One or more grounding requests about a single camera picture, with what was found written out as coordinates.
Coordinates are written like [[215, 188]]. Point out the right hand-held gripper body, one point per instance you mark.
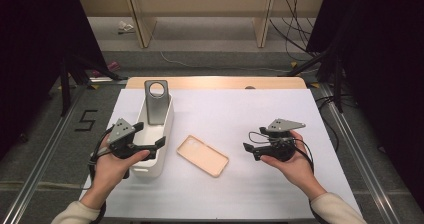
[[283, 124]]

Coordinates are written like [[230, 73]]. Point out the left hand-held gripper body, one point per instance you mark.
[[120, 130]]

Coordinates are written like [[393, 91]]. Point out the white oblong storage box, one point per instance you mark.
[[150, 134]]

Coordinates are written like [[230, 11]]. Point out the grey phone case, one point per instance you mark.
[[156, 109]]

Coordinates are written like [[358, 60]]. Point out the beige phone case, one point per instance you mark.
[[203, 155]]

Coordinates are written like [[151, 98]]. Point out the person's left hand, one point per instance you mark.
[[108, 174]]

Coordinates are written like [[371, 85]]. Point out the person's right hand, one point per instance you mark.
[[300, 170]]

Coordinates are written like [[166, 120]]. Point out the white table sheet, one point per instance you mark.
[[253, 190]]

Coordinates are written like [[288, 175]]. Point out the yellow floor tape piece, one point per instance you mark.
[[94, 86], [293, 64], [315, 85]]

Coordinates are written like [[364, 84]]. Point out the pink packet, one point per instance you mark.
[[113, 65]]

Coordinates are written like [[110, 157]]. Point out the black metal stand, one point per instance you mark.
[[65, 84], [338, 84]]

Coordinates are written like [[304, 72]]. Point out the crumpled white paper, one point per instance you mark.
[[125, 26]]

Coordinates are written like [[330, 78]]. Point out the black curtain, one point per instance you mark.
[[383, 67], [33, 50]]

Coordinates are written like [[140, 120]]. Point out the aluminium floor rail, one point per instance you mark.
[[40, 170], [360, 157]]

